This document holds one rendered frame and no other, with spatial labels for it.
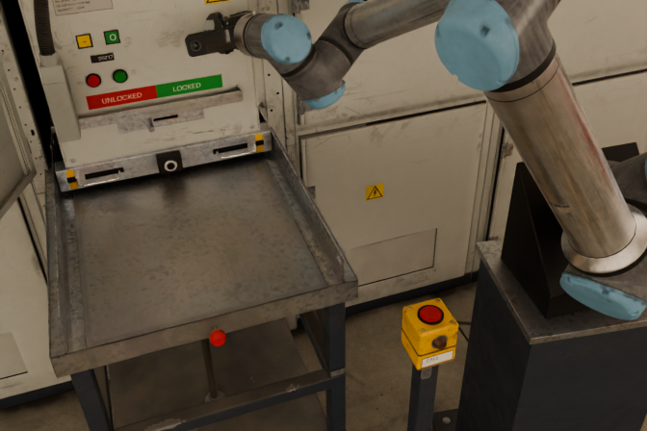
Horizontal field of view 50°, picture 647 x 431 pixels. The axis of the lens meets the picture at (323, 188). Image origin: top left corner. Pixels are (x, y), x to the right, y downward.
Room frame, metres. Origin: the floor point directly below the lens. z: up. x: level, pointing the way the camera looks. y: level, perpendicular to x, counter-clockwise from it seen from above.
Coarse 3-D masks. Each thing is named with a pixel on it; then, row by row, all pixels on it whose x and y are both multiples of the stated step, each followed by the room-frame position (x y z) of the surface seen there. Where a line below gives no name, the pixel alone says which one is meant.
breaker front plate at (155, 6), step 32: (32, 0) 1.41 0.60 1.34; (128, 0) 1.47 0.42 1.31; (160, 0) 1.49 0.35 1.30; (192, 0) 1.52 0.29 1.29; (32, 32) 1.41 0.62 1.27; (64, 32) 1.43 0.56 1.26; (96, 32) 1.45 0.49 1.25; (128, 32) 1.47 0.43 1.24; (160, 32) 1.49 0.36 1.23; (192, 32) 1.51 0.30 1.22; (64, 64) 1.42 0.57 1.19; (96, 64) 1.44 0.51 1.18; (128, 64) 1.46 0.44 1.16; (160, 64) 1.49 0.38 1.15; (192, 64) 1.51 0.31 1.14; (224, 64) 1.53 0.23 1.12; (192, 96) 1.51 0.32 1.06; (96, 128) 1.43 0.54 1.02; (128, 128) 1.45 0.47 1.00; (160, 128) 1.48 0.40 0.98; (192, 128) 1.50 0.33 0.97; (224, 128) 1.53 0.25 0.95; (256, 128) 1.55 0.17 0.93; (96, 160) 1.43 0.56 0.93
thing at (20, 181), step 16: (0, 64) 1.50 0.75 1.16; (0, 112) 1.49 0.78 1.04; (16, 112) 1.51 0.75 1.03; (0, 128) 1.47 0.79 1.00; (0, 144) 1.45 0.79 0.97; (0, 160) 1.43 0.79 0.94; (16, 160) 1.49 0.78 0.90; (32, 160) 1.51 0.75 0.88; (0, 176) 1.41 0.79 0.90; (16, 176) 1.47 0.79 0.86; (32, 176) 1.48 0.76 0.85; (0, 192) 1.38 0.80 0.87; (16, 192) 1.40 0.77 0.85; (0, 208) 1.35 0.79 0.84
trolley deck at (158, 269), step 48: (48, 192) 1.41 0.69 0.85; (96, 192) 1.40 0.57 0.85; (144, 192) 1.40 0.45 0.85; (192, 192) 1.39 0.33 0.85; (240, 192) 1.39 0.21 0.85; (48, 240) 1.22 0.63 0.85; (96, 240) 1.22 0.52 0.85; (144, 240) 1.21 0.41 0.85; (192, 240) 1.21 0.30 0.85; (240, 240) 1.21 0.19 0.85; (288, 240) 1.20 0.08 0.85; (336, 240) 1.19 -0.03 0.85; (48, 288) 1.06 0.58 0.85; (96, 288) 1.06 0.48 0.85; (144, 288) 1.05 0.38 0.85; (192, 288) 1.05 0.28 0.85; (240, 288) 1.05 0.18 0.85; (288, 288) 1.04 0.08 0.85; (336, 288) 1.05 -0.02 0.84; (48, 336) 0.92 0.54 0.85; (96, 336) 0.92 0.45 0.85; (144, 336) 0.93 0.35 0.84; (192, 336) 0.95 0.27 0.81
